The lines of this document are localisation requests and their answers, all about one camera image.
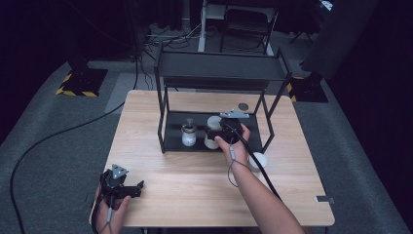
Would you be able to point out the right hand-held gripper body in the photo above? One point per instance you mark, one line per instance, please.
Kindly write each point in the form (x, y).
(232, 130)

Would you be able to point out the person's right hand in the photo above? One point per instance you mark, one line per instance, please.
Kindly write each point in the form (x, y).
(240, 152)

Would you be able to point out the black folding chair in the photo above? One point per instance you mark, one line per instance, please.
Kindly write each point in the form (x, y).
(248, 22)

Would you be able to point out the grey round table grommet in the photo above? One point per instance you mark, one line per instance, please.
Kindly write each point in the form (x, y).
(243, 107)

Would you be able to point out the grey curtain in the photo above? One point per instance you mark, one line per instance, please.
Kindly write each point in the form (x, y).
(337, 35)

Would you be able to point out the black stand base striped tape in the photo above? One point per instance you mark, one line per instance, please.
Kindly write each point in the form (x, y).
(308, 91)
(84, 81)

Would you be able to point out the white desk leg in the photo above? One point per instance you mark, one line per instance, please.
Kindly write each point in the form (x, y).
(202, 32)

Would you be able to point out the white-lidded glass jar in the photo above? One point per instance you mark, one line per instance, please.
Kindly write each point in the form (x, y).
(258, 161)
(214, 123)

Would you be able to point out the black metal two-tier shelf rack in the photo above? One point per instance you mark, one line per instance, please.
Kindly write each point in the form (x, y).
(175, 130)

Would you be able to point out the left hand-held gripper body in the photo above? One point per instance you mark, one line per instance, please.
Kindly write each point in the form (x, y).
(113, 187)

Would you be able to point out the silver-lidded glass jar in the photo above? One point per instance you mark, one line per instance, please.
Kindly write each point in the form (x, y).
(189, 138)

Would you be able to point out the person's left hand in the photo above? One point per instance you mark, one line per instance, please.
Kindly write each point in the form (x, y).
(115, 214)

